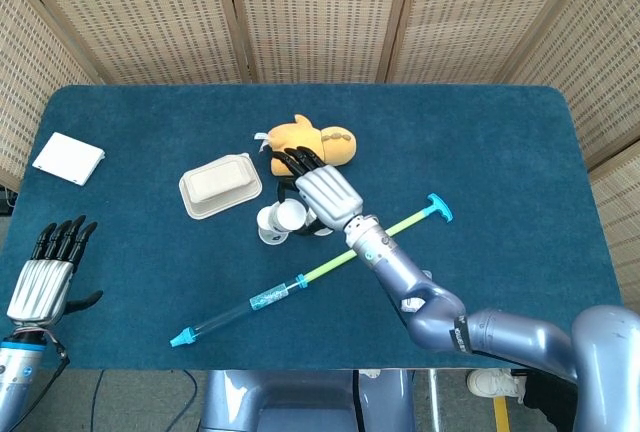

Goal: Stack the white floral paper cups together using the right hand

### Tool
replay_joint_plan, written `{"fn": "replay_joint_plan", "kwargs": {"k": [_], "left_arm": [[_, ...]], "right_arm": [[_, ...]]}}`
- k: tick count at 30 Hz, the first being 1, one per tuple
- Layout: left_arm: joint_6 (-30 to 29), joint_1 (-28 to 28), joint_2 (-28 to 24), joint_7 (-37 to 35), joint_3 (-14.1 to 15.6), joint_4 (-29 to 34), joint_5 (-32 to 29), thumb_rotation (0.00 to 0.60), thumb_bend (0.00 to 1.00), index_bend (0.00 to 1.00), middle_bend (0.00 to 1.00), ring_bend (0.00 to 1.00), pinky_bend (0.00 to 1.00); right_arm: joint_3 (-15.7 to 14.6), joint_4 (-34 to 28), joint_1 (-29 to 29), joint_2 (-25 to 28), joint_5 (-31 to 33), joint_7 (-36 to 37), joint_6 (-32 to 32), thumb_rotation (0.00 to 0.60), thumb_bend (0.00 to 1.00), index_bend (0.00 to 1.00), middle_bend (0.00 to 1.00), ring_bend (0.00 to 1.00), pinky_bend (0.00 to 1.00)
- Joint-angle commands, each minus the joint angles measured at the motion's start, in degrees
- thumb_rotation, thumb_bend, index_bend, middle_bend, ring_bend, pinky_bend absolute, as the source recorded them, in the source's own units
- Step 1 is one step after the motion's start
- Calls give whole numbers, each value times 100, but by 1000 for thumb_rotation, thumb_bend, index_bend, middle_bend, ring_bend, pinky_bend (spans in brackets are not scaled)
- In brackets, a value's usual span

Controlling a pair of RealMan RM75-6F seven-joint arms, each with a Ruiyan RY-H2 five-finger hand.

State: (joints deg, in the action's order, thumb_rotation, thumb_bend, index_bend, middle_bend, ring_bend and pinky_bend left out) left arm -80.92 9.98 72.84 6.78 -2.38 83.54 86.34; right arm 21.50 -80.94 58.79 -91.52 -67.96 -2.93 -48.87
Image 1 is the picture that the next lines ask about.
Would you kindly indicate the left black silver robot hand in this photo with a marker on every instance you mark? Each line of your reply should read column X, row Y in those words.
column 37, row 292

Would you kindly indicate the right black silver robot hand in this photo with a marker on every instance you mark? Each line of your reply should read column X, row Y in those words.
column 327, row 194

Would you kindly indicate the white flower-print paper cup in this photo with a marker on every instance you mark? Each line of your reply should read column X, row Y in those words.
column 290, row 214
column 270, row 234

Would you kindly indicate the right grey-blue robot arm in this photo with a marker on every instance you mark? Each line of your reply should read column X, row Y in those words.
column 400, row 272

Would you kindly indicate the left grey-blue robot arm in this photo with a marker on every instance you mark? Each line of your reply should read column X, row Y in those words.
column 17, row 377

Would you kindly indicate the yellow plush bear toy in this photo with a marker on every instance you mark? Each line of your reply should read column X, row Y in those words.
column 295, row 132

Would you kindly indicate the long water pump toy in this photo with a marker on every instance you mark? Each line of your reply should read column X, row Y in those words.
column 325, row 268

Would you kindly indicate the beige lidded takeaway container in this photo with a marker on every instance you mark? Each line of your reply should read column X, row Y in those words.
column 217, row 184

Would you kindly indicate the white square flat box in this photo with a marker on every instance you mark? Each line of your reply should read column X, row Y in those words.
column 67, row 157

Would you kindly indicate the blue felt table mat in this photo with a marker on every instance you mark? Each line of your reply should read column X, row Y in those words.
column 450, row 127

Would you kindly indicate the clear plastic small box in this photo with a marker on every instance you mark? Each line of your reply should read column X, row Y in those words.
column 412, row 306

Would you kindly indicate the woven bamboo folding screen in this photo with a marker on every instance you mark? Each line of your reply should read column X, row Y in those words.
column 320, row 12

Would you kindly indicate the grey-blue robot torso base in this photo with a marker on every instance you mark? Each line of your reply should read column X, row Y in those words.
column 300, row 402

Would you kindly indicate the grey metal table leg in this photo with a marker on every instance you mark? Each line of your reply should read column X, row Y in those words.
column 433, row 399

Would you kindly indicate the white sneaker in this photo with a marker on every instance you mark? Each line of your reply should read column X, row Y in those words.
column 492, row 382

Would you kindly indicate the black trouser leg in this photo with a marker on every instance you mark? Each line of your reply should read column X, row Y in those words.
column 545, row 402

